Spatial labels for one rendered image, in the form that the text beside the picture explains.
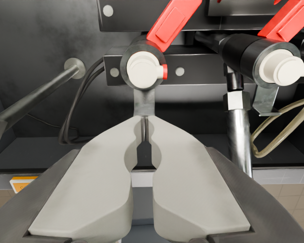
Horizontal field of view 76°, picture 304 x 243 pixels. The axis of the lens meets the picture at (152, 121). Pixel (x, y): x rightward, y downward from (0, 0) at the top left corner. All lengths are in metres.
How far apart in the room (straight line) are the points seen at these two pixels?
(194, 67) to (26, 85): 0.34
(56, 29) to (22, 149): 0.26
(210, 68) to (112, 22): 0.12
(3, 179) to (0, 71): 0.21
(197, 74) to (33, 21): 0.30
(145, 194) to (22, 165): 0.47
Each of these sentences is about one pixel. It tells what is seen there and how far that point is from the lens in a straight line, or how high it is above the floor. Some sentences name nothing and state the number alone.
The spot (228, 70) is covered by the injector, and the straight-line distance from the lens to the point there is 0.19.
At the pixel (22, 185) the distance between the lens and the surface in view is 0.43.
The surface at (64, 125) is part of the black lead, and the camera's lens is 0.24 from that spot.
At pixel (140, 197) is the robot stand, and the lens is 0.78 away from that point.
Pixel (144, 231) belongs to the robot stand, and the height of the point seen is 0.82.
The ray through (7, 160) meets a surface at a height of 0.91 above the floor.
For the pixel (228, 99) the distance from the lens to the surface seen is 0.18.
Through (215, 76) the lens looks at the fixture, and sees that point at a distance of 0.26.
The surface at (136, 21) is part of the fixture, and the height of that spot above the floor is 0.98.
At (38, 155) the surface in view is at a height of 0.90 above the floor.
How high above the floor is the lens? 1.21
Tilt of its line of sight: 61 degrees down
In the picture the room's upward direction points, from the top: 178 degrees clockwise
